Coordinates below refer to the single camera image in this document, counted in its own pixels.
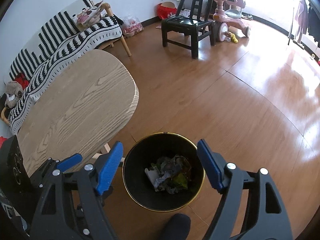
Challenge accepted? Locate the brown plush toy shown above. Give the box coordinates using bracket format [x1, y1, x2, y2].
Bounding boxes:
[5, 81, 23, 109]

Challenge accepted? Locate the black gold trash bin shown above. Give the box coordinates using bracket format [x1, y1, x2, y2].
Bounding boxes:
[122, 132, 205, 212]

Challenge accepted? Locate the yellow toy on floor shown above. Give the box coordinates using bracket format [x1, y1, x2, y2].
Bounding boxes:
[224, 31, 239, 43]

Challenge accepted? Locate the red plastic stool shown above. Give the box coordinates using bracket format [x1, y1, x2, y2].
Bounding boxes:
[0, 137, 7, 148]

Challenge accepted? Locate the pink kids tricycle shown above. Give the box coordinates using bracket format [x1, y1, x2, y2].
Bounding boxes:
[213, 0, 250, 42]

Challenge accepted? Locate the patterned cushion on sofa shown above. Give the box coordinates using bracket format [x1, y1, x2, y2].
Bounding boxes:
[73, 1, 103, 30]

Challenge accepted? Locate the plastic bag on floor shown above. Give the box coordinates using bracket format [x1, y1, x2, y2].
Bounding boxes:
[121, 16, 143, 38]

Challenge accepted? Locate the red cushion on sofa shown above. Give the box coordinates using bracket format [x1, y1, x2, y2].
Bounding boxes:
[14, 73, 29, 90]

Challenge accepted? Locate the red bag by wall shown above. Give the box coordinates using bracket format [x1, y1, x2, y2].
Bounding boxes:
[156, 2, 177, 20]

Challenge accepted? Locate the trash pile in bin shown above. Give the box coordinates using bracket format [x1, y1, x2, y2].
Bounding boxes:
[144, 155, 191, 194]

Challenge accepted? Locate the black wooden chair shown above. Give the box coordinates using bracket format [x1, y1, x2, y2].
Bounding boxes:
[161, 0, 215, 59]

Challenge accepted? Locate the black white striped sofa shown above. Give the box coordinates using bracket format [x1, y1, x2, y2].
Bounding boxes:
[4, 0, 123, 135]

